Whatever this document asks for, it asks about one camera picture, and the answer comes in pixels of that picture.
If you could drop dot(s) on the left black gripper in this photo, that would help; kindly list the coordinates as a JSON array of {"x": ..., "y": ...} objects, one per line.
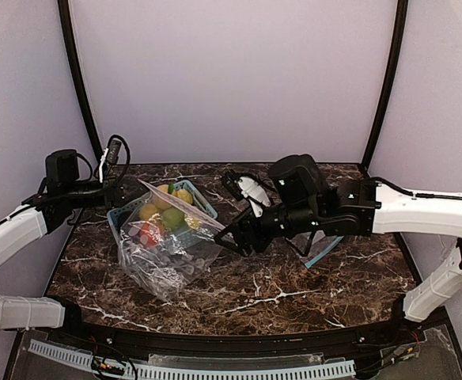
[{"x": 124, "y": 194}]

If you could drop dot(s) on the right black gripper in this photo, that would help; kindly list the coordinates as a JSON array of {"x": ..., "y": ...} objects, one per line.
[{"x": 248, "y": 231}]

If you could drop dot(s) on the large pink zip bag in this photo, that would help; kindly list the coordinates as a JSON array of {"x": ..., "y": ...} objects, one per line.
[{"x": 166, "y": 268}]

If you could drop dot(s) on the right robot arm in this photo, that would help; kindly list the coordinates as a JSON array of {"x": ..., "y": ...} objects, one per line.
[{"x": 300, "y": 201}]

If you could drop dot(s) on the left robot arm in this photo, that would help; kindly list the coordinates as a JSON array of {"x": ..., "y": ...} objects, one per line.
[{"x": 38, "y": 216}]

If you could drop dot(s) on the small blue zip bag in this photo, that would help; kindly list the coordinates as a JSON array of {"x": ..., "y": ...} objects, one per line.
[{"x": 313, "y": 247}]

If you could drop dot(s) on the yellow lemon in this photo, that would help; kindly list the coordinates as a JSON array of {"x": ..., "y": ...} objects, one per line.
[{"x": 148, "y": 212}]

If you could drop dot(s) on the blue plastic basket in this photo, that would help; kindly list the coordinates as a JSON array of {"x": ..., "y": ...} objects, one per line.
[{"x": 118, "y": 216}]

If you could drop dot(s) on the orange tangerine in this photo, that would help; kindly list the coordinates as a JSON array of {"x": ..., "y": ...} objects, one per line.
[{"x": 151, "y": 234}]

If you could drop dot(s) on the green apple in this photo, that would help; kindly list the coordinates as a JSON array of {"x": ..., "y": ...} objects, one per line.
[{"x": 172, "y": 219}]

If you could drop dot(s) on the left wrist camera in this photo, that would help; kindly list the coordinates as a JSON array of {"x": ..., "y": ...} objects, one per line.
[{"x": 110, "y": 157}]

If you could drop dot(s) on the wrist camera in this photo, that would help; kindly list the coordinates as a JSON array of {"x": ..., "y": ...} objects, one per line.
[
  {"x": 244, "y": 186},
  {"x": 110, "y": 157}
]

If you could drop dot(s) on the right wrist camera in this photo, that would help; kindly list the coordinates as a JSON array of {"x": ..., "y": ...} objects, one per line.
[{"x": 244, "y": 186}]

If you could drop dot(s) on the white cable duct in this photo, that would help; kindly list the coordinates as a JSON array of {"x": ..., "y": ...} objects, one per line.
[{"x": 182, "y": 367}]

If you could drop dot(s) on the left black frame post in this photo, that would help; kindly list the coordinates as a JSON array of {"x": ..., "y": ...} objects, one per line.
[{"x": 73, "y": 60}]

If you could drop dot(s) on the black frame post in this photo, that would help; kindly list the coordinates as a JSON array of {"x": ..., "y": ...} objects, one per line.
[
  {"x": 73, "y": 60},
  {"x": 388, "y": 82}
]

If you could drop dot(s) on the right black frame post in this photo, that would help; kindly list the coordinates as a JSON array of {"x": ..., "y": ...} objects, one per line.
[{"x": 388, "y": 82}]

